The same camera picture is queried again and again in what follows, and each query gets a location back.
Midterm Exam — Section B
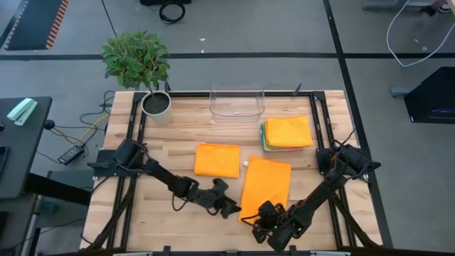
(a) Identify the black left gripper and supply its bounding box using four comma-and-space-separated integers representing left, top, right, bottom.
191, 177, 242, 220

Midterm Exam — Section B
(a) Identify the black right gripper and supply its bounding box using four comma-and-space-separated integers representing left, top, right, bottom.
251, 200, 303, 252

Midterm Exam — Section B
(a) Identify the orange microfiber towel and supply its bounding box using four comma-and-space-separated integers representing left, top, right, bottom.
264, 114, 314, 149
237, 155, 293, 225
193, 142, 242, 179

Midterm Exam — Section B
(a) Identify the green microfiber towel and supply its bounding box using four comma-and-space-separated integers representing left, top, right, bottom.
263, 122, 285, 151

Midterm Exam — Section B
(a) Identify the pink microfiber towel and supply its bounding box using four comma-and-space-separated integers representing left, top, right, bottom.
266, 146, 306, 153

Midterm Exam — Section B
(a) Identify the clear plastic bin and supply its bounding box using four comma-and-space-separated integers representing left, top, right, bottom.
208, 85, 266, 124

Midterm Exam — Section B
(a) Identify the grey desk base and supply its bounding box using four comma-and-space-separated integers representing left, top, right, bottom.
35, 169, 95, 228

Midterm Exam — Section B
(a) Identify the black power adapter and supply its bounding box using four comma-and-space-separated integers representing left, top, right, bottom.
57, 144, 85, 166

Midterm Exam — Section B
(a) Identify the green leafy plant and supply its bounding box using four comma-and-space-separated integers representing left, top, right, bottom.
102, 30, 171, 99

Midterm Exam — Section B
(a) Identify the grey desk foot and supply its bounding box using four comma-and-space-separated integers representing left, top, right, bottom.
390, 86, 415, 99
362, 0, 433, 11

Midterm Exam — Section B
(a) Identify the black desk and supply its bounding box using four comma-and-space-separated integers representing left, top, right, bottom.
0, 95, 53, 200

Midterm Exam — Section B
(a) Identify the black cabinet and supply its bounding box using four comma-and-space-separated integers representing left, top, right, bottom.
404, 66, 455, 124

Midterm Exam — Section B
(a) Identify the mint green stapler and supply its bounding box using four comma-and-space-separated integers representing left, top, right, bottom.
6, 97, 38, 127

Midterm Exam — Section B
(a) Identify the black orange-edged floor mat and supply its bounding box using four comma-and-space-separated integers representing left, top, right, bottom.
0, 0, 70, 50

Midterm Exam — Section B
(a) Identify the person's shoe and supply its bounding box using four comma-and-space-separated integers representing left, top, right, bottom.
421, 0, 451, 17

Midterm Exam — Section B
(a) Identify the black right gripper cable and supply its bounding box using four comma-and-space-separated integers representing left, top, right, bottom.
240, 212, 266, 224

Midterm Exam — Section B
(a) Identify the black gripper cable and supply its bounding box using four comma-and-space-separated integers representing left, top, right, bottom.
240, 212, 266, 224
171, 193, 221, 216

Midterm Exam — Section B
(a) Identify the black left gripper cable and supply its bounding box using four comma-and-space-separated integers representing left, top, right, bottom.
171, 193, 221, 216

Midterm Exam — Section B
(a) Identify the black metal table frame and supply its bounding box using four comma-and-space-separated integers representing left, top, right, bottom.
80, 90, 383, 256

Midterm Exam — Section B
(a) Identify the yellow floor cable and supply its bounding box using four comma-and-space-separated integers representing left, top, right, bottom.
53, 113, 109, 143

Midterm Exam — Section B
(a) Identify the coiled black cable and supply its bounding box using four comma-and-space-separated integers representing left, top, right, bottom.
159, 1, 186, 25

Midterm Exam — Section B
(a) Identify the long black floor cable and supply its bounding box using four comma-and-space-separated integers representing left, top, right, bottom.
101, 0, 118, 36

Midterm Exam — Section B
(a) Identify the white floor cable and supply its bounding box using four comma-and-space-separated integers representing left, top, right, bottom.
386, 0, 455, 68

